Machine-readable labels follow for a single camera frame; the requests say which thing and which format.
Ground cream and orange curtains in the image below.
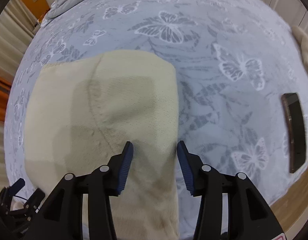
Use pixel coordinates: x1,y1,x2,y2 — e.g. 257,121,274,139
0,0,37,190

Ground butterfly pattern bed sheet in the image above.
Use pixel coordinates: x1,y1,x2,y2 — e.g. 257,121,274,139
3,0,308,240

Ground cream knit cardigan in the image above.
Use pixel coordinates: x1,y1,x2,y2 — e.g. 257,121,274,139
24,50,178,239

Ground dark smartphone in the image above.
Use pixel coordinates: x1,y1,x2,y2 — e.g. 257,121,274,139
281,93,307,173

